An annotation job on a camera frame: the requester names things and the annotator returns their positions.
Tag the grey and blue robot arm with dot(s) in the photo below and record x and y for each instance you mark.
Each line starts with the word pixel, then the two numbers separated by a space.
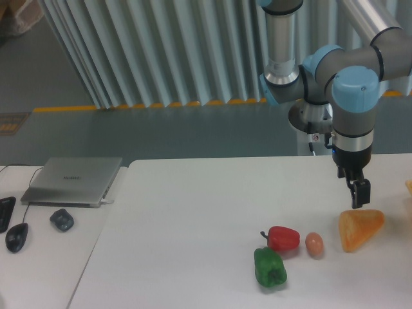
pixel 335 92

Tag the green bell pepper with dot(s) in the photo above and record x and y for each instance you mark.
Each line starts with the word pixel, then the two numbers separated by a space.
pixel 269 268

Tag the orange triangular bread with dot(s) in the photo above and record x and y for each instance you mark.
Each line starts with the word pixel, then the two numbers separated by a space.
pixel 356 227

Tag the white usb cable plug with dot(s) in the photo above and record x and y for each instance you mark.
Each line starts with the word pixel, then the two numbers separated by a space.
pixel 106 202

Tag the red bell pepper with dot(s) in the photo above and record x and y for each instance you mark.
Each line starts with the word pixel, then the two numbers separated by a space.
pixel 281 238

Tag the dark earbuds case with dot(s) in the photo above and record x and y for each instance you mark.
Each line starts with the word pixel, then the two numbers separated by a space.
pixel 62 220

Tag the black computer mouse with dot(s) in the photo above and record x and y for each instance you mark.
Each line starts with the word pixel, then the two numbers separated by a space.
pixel 16 237

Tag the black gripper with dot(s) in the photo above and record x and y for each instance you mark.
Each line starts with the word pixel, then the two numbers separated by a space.
pixel 350 166

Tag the corrugated metal panel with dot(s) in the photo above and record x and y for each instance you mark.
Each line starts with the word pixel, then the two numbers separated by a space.
pixel 167 52

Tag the silver closed laptop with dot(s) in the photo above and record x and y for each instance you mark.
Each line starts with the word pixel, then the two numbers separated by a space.
pixel 73 181

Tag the brown egg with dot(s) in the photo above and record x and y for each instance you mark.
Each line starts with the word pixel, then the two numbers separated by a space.
pixel 314 244

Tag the orange item at table edge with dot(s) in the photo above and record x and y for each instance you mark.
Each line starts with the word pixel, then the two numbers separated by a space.
pixel 408 184

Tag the black keyboard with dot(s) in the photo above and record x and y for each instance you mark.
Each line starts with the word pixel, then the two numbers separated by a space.
pixel 6 211

